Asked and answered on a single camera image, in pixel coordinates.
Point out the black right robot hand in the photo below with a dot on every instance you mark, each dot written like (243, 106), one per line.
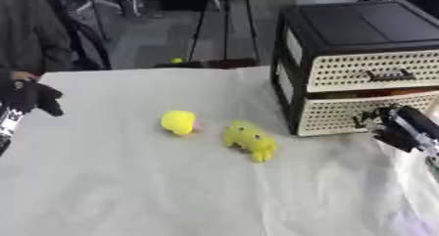
(407, 126)

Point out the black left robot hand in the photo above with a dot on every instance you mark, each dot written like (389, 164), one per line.
(31, 96)

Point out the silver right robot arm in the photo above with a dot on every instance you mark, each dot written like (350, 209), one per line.
(433, 155)

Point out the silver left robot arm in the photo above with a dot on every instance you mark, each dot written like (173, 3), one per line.
(8, 124)

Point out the pale pierced closed drawer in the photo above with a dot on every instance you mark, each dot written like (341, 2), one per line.
(374, 70)

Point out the black drawer cabinet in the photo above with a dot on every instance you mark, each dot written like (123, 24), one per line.
(348, 31)

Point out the person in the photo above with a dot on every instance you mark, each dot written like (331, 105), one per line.
(28, 31)

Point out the black chair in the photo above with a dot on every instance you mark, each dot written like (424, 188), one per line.
(88, 44)

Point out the small yellow ball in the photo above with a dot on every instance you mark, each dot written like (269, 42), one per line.
(176, 60)

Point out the round yellow soft toy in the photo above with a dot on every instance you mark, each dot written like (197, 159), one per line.
(179, 122)

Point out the yellow animal soft toy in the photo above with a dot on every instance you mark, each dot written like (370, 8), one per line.
(250, 139)

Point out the black tripod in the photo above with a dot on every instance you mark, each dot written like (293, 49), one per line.
(224, 21)

